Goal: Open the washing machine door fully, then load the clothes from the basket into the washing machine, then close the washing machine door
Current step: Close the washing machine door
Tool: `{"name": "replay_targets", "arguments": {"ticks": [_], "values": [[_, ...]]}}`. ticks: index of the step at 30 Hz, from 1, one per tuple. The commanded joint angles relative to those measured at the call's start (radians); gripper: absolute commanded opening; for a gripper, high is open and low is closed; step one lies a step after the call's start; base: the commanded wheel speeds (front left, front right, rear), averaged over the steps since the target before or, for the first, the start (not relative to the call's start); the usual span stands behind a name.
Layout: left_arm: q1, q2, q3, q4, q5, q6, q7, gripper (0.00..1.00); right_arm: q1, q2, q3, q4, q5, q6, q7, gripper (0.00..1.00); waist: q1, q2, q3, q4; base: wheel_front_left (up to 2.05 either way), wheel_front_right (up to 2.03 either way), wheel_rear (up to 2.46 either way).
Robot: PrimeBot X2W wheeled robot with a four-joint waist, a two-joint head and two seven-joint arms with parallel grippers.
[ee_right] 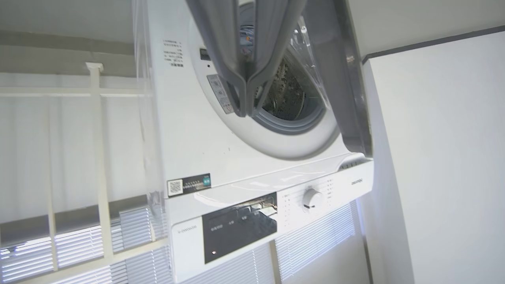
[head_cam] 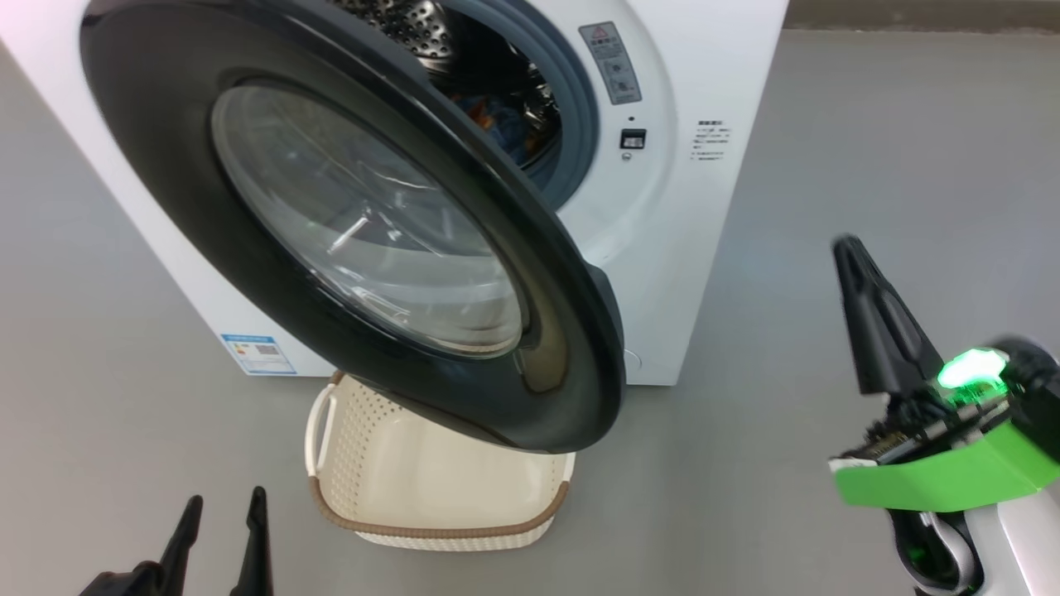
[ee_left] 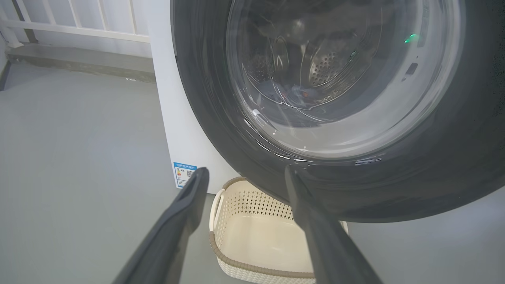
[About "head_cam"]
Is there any grey rubber door gasket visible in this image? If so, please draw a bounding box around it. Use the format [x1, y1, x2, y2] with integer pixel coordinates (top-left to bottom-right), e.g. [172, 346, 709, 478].
[447, 0, 602, 213]

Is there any dark round washing machine door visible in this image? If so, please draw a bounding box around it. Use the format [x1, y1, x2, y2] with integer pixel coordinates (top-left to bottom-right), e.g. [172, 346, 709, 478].
[79, 0, 627, 455]

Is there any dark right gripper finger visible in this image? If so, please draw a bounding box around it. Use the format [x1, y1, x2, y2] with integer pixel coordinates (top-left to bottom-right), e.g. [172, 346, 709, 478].
[831, 234, 900, 396]
[853, 236, 946, 396]

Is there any blue garment with orange print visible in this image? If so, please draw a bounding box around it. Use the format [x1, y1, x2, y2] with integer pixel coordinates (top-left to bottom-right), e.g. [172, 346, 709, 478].
[476, 91, 540, 167]

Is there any grey warning sticker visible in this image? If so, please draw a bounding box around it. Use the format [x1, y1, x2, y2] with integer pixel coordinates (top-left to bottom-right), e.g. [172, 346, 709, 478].
[578, 21, 643, 107]

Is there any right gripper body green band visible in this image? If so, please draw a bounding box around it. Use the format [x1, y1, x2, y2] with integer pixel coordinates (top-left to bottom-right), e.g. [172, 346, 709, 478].
[828, 347, 1060, 512]

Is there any steel perforated washer drum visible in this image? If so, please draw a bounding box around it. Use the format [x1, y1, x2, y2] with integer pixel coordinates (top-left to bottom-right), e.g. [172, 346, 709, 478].
[331, 0, 564, 166]

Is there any blue energy label sticker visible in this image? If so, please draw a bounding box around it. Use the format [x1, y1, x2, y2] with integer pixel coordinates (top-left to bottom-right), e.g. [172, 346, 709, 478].
[220, 333, 298, 377]

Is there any cream perforated laundry basket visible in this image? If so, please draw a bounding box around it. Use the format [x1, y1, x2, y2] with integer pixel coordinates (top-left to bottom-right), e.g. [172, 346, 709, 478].
[304, 372, 577, 553]

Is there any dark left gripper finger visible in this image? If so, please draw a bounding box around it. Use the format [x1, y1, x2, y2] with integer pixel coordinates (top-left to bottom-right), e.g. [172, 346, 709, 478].
[157, 494, 204, 596]
[230, 486, 275, 596]

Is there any white front-load washing machine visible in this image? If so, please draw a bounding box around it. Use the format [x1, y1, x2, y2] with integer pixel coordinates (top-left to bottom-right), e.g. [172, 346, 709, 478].
[0, 0, 790, 389]

